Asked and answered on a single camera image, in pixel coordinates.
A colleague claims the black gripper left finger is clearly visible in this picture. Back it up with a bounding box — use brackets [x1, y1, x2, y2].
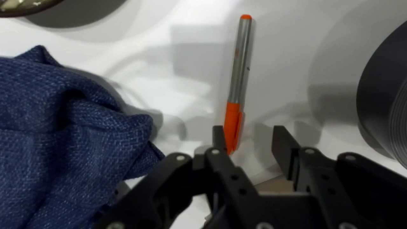
[94, 126, 258, 229]

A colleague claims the black rimmed cream bowl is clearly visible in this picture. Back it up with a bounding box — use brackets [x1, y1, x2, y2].
[0, 0, 63, 18]

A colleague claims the grey duct tape roll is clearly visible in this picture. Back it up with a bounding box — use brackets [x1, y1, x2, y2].
[356, 22, 407, 167]

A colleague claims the navy blue cloth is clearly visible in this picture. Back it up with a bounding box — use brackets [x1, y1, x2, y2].
[0, 46, 163, 229]

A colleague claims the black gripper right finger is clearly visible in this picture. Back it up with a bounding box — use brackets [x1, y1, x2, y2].
[271, 126, 407, 229]

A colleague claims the white table board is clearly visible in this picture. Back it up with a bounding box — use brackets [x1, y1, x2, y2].
[0, 0, 407, 229]

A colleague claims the orange capped silver pen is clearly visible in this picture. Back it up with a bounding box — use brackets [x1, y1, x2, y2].
[224, 14, 253, 154]

